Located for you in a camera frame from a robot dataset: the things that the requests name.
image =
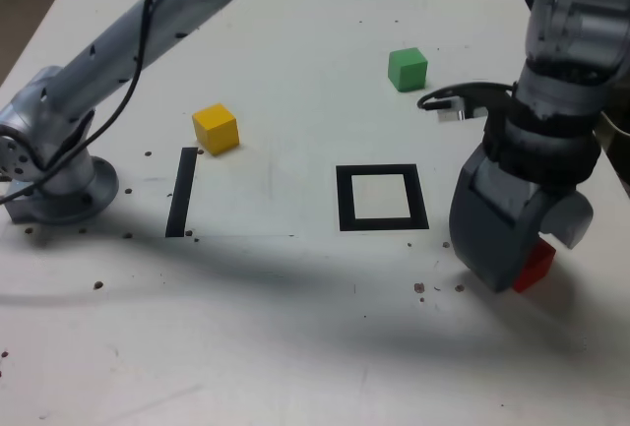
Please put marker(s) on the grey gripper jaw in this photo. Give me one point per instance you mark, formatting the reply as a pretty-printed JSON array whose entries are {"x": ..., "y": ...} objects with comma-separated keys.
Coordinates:
[
  {"x": 492, "y": 229},
  {"x": 571, "y": 219}
]

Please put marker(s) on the red cube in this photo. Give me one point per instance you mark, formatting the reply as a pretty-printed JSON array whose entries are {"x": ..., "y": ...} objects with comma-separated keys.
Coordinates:
[{"x": 539, "y": 261}]

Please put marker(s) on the green cube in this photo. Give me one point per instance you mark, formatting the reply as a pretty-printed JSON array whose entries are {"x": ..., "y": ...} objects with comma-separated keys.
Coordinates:
[{"x": 406, "y": 72}]

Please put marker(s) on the yellow cube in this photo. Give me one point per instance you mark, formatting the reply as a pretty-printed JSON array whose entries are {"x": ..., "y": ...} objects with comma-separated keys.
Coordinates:
[{"x": 216, "y": 128}]

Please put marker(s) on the black tape square outline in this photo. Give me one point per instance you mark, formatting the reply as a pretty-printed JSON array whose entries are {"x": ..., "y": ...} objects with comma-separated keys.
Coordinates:
[{"x": 344, "y": 200}]

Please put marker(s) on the black tape strip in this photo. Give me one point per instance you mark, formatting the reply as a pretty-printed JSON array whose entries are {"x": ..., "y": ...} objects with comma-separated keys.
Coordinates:
[{"x": 181, "y": 195}]

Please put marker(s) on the small white gripper camera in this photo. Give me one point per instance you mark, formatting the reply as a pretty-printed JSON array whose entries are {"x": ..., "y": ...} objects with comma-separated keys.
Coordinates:
[{"x": 450, "y": 113}]

